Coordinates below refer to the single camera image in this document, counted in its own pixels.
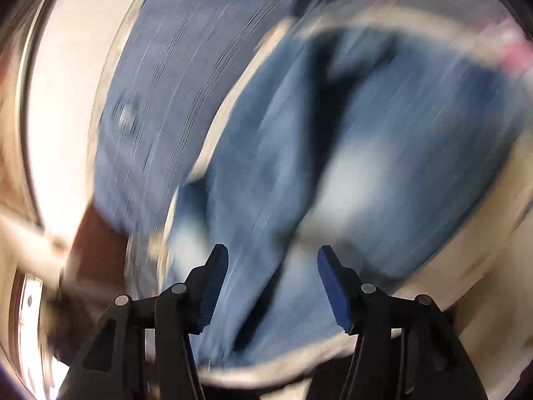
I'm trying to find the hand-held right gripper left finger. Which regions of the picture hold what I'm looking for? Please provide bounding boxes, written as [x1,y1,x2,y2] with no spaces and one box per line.
[56,244,230,400]

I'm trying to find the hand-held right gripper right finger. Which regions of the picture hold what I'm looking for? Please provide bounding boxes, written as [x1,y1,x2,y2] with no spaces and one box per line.
[316,246,490,400]

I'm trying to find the blue denim pants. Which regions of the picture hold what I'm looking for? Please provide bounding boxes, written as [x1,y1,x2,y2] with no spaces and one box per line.
[164,21,521,378]

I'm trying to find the brown wooden headboard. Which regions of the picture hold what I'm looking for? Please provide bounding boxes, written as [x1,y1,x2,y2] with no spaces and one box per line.
[69,206,131,303]

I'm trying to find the blue pillow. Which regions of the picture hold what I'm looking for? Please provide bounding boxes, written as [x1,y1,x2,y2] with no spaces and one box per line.
[94,0,317,234]

